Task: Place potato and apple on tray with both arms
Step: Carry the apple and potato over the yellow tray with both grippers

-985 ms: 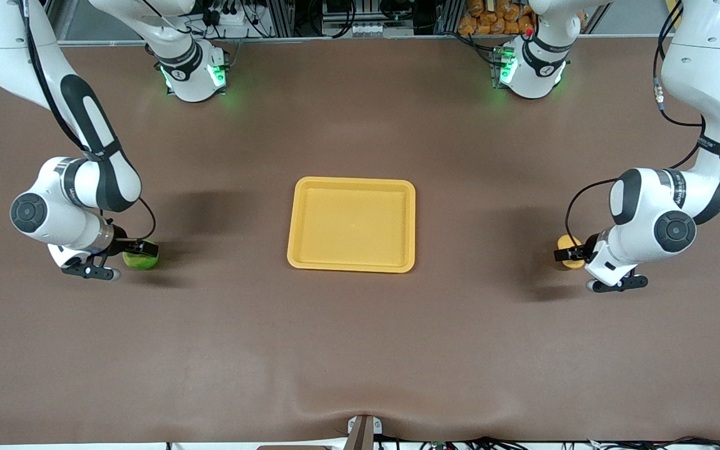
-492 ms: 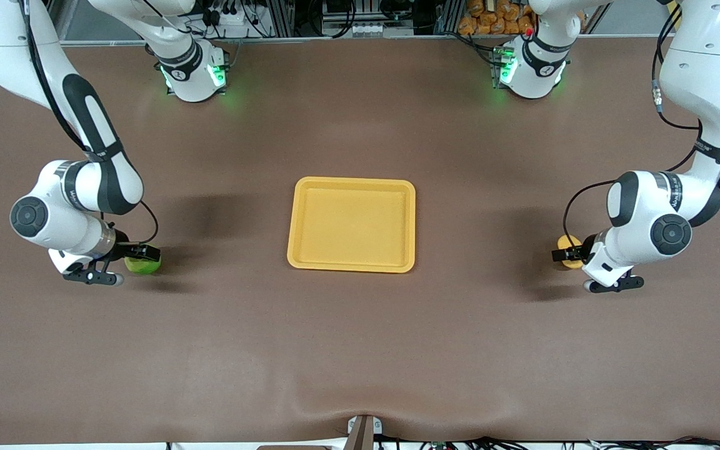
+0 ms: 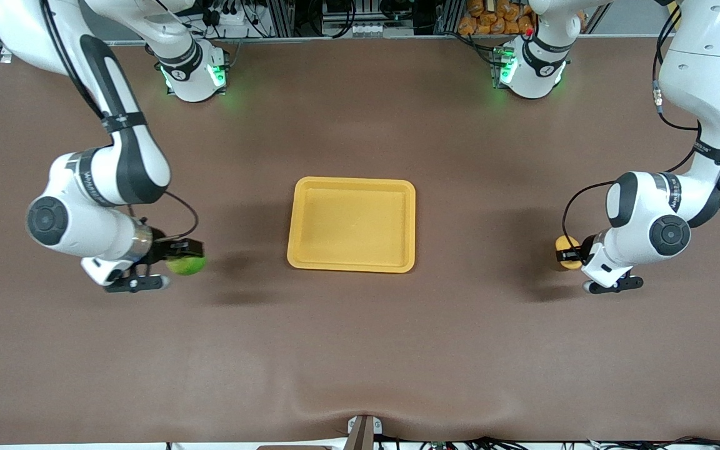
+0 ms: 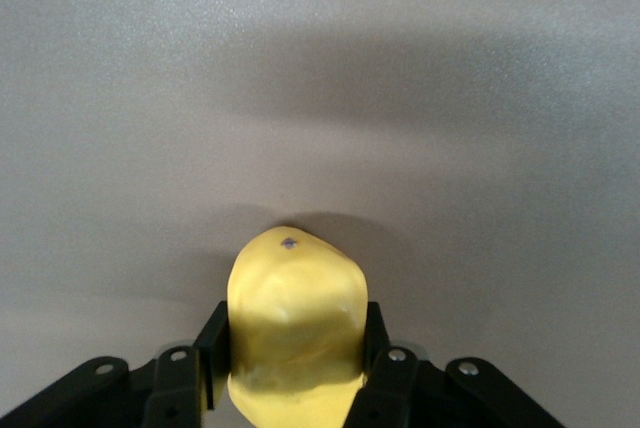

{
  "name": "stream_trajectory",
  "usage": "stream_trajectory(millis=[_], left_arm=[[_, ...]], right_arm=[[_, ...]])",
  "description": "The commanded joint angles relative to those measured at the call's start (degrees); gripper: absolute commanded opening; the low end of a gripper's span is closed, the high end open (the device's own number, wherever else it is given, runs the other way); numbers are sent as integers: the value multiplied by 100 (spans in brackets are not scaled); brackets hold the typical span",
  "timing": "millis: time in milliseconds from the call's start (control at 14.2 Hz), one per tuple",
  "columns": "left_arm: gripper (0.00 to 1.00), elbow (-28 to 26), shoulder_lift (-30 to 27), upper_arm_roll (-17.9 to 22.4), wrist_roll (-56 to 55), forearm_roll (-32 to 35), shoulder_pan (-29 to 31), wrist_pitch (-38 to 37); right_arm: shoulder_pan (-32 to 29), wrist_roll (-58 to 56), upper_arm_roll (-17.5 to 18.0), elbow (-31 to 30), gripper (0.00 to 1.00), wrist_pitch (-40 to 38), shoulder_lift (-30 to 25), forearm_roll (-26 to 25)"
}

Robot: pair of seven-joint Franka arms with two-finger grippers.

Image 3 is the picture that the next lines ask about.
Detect yellow potato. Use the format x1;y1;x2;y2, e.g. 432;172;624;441
554;235;584;271

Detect green apple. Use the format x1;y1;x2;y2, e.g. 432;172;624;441
166;253;206;276

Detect yellow plastic tray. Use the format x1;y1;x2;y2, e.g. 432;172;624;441
286;176;417;274

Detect brown table mat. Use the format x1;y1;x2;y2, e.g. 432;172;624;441
0;34;720;446

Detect white power strip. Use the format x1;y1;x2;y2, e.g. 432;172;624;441
201;5;254;29

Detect orange toy food pile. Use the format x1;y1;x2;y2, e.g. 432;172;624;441
458;0;537;36

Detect white electronics box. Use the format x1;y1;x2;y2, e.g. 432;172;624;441
321;19;415;39

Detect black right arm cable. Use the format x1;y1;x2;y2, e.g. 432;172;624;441
40;0;200;244

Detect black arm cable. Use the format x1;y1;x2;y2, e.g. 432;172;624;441
40;0;200;244
562;3;720;241

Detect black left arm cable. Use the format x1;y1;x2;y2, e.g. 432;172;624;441
562;3;720;241

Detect metal table bracket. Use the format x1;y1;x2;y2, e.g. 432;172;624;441
346;414;384;450

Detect silver table edge rail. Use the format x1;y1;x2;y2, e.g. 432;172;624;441
22;34;679;48

